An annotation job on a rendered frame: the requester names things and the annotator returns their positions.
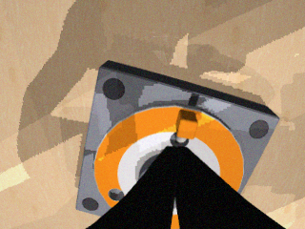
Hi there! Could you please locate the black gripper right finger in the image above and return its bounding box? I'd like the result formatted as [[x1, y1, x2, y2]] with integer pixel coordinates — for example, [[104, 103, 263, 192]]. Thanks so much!
[[175, 146, 286, 229]]

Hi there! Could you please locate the orange round plate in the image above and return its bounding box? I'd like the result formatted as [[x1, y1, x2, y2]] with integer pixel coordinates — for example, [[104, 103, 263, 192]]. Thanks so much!
[[94, 103, 244, 207]]

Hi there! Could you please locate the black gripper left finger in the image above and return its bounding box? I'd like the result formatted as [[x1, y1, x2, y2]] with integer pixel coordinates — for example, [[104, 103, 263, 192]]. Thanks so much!
[[87, 145, 179, 229]]

